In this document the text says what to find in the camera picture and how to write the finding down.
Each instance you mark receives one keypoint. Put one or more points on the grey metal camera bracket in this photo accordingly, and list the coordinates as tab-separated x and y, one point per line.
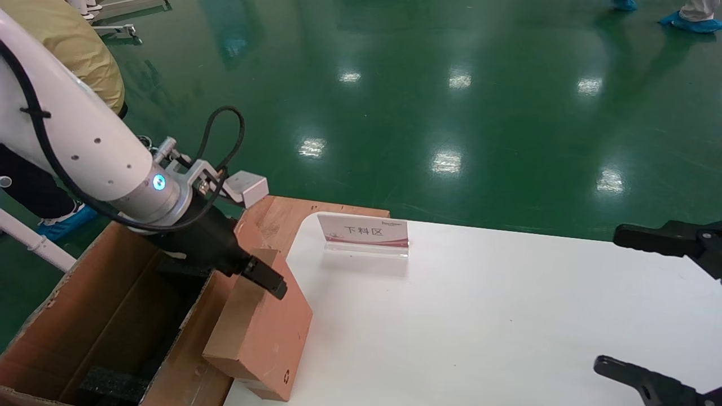
194	169

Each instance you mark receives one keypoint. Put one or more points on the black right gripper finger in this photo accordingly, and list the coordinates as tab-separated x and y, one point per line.
648	238
654	389

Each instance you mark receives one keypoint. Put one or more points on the person in yellow coat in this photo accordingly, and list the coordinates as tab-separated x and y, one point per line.
84	51

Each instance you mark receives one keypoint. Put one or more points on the acrylic sign with red card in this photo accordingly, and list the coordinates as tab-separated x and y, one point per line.
364	231

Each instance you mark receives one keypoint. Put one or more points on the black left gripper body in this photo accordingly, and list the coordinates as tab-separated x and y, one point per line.
208	242

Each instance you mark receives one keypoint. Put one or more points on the black foam block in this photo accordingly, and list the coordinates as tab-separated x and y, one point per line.
180	269
113	386

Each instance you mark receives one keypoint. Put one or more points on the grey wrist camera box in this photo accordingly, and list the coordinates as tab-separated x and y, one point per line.
248	189

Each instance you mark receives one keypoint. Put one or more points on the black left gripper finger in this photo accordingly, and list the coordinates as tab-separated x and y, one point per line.
265	279

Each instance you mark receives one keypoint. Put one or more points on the large cardboard box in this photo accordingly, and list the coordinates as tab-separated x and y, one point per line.
84	293

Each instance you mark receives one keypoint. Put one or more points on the white metal equipment frame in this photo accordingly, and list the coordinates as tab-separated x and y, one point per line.
130	7

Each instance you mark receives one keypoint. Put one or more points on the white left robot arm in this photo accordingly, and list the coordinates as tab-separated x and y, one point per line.
67	124

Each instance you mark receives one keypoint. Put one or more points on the person in white trousers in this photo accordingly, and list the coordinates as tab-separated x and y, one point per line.
702	8

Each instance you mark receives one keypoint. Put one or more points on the blue shoe cover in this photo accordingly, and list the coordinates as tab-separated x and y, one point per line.
691	25
62	226

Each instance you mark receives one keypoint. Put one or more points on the small cardboard box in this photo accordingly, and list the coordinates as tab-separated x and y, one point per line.
265	338

